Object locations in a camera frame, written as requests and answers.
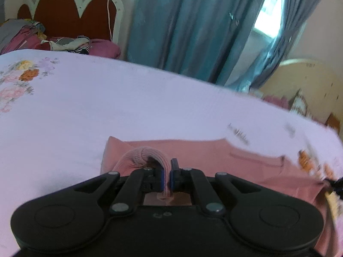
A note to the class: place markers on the patterned white brown pillow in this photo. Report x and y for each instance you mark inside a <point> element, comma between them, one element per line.
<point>298,103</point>

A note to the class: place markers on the bright window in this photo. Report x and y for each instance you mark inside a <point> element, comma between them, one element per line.
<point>270,10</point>

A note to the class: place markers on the cream rounded headboard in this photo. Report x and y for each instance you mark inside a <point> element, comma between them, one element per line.
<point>308,85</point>

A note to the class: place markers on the pile of grey and pink clothes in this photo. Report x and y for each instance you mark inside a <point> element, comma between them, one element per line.
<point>18,37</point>

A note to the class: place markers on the magenta bed cover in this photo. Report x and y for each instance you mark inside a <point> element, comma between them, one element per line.
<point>276,102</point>

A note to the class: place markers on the wide blue-grey curtain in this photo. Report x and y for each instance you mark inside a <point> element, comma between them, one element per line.
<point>187,26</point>

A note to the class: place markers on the red heart-shaped headboard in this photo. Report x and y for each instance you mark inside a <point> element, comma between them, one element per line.
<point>61,13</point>

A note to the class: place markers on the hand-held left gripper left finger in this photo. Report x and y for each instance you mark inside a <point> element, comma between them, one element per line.
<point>162,179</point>

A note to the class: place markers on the pink sweater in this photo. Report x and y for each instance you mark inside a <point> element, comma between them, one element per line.
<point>254,166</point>

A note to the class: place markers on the pink pillow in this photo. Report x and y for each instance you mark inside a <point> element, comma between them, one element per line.
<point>104,48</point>

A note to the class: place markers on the tied blue-grey curtain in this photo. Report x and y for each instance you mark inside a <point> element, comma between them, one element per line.
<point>289,26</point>

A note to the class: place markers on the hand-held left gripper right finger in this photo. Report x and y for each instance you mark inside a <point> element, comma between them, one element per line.
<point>173,179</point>

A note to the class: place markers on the orange cushion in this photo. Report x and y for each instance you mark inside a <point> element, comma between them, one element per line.
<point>333,124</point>

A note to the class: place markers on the floral bed sheet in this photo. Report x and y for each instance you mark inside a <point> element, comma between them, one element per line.
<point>107,99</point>

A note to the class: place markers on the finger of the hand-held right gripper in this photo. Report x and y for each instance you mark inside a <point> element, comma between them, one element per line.
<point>336,186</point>

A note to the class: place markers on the black and white patterned cloth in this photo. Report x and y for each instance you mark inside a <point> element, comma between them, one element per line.
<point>69,44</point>

